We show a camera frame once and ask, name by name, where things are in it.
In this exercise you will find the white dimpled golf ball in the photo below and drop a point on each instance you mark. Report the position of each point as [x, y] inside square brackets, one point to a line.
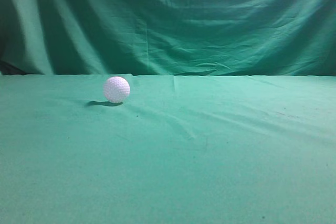
[116, 89]

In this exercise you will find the green backdrop curtain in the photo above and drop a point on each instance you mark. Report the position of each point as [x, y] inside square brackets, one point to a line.
[168, 37]

